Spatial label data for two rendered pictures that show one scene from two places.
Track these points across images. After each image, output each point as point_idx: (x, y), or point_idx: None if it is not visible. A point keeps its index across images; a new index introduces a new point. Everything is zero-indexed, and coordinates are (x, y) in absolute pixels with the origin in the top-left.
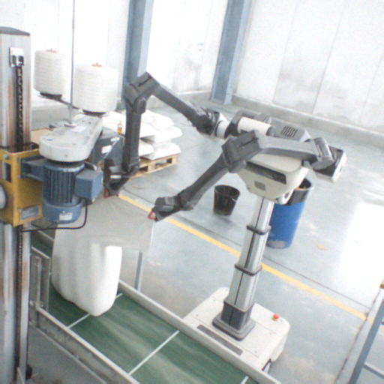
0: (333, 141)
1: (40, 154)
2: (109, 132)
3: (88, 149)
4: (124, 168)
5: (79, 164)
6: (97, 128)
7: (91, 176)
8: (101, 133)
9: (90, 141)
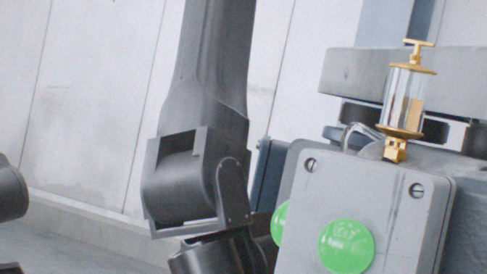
0: None
1: (438, 114)
2: (460, 157)
3: (325, 67)
4: (217, 219)
5: (335, 127)
6: (406, 49)
7: (278, 140)
8: (462, 143)
9: (340, 47)
